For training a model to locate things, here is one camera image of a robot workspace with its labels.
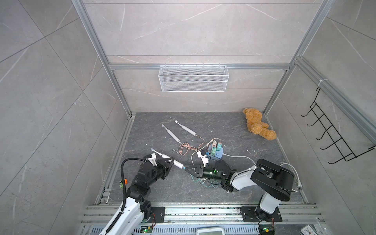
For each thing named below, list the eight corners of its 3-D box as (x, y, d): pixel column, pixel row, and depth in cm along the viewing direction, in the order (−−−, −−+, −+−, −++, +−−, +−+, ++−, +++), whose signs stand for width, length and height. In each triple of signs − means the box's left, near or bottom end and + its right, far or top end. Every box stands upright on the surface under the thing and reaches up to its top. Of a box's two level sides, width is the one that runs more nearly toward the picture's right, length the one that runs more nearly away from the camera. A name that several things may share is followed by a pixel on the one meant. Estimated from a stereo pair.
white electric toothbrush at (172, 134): (179, 145, 103) (179, 143, 101) (161, 126, 114) (160, 125, 112) (182, 143, 104) (181, 142, 102) (163, 125, 114) (163, 123, 113)
